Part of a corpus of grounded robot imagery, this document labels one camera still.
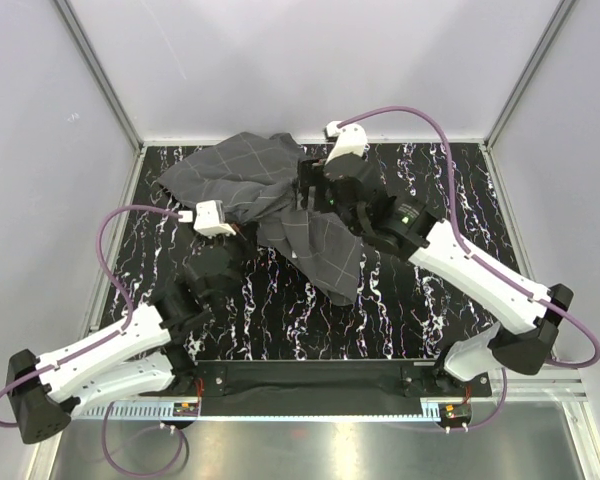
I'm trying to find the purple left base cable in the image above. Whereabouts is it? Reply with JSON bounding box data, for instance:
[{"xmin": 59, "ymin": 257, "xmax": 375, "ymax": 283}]
[{"xmin": 102, "ymin": 399, "xmax": 189, "ymax": 474}]

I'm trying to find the aluminium slotted rail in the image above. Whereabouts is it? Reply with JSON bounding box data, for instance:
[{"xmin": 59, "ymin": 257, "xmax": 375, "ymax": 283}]
[{"xmin": 74, "ymin": 397, "xmax": 201, "ymax": 420}]

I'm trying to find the aluminium frame post right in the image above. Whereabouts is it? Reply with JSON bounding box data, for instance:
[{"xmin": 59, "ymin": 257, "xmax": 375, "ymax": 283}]
[{"xmin": 484, "ymin": 0, "xmax": 579, "ymax": 150}]

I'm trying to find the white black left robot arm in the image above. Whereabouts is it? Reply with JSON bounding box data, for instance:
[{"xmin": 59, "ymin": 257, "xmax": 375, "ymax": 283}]
[{"xmin": 6, "ymin": 237, "xmax": 257, "ymax": 445}]

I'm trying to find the aluminium frame post left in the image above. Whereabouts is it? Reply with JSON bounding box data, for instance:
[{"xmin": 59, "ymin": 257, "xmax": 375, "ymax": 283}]
[{"xmin": 51, "ymin": 0, "xmax": 144, "ymax": 153}]

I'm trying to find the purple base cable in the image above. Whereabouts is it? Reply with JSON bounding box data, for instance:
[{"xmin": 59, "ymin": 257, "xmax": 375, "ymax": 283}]
[
  {"xmin": 102, "ymin": 399, "xmax": 189, "ymax": 474},
  {"xmin": 444, "ymin": 367, "xmax": 511, "ymax": 434}
]

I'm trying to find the grey checked pillowcase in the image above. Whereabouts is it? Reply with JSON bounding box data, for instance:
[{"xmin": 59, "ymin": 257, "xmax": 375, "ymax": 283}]
[{"xmin": 158, "ymin": 132, "xmax": 363, "ymax": 306}]

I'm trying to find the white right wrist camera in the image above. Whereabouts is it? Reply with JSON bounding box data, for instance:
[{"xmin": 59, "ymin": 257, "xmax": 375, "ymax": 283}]
[{"xmin": 324, "ymin": 121, "xmax": 368, "ymax": 163}]

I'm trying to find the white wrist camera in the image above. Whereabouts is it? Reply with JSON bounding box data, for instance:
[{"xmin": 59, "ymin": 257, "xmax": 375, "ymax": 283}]
[
  {"xmin": 324, "ymin": 121, "xmax": 368, "ymax": 163},
  {"xmin": 177, "ymin": 200, "xmax": 237, "ymax": 238}
]

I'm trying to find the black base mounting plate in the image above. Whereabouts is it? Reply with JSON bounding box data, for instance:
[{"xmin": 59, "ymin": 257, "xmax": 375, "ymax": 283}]
[{"xmin": 194, "ymin": 359, "xmax": 492, "ymax": 401}]

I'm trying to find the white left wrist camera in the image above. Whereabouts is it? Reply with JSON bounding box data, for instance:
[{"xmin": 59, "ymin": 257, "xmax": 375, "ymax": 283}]
[{"xmin": 177, "ymin": 200, "xmax": 237, "ymax": 238}]

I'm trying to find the aluminium frame post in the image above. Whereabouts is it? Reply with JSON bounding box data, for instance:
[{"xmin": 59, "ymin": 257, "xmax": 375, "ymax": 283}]
[
  {"xmin": 51, "ymin": 0, "xmax": 144, "ymax": 153},
  {"xmin": 484, "ymin": 0, "xmax": 579, "ymax": 150}
]

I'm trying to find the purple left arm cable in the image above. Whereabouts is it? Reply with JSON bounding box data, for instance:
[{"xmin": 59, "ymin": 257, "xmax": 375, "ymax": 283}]
[{"xmin": 0, "ymin": 204, "xmax": 186, "ymax": 429}]

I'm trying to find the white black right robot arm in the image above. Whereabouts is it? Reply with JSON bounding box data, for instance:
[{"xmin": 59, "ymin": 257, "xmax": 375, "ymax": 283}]
[{"xmin": 296, "ymin": 154, "xmax": 573, "ymax": 397}]

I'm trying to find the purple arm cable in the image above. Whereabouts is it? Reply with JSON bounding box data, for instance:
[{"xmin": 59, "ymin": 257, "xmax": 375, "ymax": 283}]
[
  {"xmin": 0, "ymin": 204, "xmax": 186, "ymax": 429},
  {"xmin": 337, "ymin": 104, "xmax": 600, "ymax": 370}
]

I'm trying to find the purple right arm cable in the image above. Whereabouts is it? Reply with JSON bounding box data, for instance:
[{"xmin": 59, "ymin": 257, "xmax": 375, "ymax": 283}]
[{"xmin": 337, "ymin": 104, "xmax": 600, "ymax": 370}]

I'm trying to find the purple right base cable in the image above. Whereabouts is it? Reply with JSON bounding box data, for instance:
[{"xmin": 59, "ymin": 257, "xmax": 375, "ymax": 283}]
[{"xmin": 444, "ymin": 367, "xmax": 511, "ymax": 434}]

